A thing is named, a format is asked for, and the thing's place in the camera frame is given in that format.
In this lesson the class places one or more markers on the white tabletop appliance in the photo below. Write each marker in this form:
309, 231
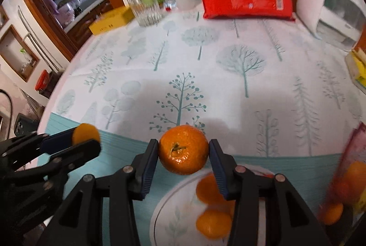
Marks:
337, 22

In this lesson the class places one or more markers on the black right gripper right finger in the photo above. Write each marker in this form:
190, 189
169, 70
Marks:
289, 221

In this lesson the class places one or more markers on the yellow cardboard box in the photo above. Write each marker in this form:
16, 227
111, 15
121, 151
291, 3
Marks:
111, 20

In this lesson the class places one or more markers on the small orange tangerine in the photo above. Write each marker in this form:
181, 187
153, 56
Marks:
183, 150

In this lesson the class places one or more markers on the small yellow-orange tangerine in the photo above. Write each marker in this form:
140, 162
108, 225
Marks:
85, 132

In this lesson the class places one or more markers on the pink glass fruit plate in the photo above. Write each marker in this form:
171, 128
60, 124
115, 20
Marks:
347, 187

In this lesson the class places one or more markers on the tree pattern tablecloth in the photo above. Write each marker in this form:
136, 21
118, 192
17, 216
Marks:
275, 97

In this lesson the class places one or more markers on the clear drinking glass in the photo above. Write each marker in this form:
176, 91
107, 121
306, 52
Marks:
146, 12

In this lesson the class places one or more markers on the yellow tissue pack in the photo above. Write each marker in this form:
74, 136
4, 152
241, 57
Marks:
355, 62

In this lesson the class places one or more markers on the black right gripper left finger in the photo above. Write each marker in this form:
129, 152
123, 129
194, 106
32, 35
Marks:
78, 221

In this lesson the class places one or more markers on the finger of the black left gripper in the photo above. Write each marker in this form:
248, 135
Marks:
29, 147
65, 158

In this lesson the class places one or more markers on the white round leaf plate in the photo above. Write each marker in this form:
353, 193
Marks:
174, 218

